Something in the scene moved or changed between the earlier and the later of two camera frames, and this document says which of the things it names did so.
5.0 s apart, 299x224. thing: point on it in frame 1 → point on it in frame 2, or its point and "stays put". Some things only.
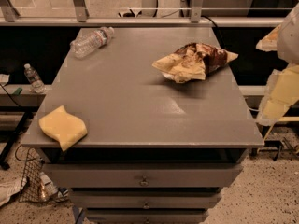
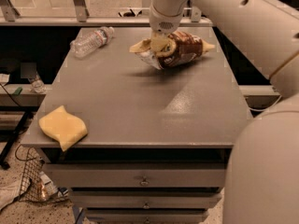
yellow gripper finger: x=269 y=43 → x=165 y=25
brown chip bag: x=191 y=62 → x=189 y=48
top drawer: x=142 y=175 stays put
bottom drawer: x=146 y=216 stays put
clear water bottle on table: x=87 y=43 stays put
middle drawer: x=146 y=200 stays put
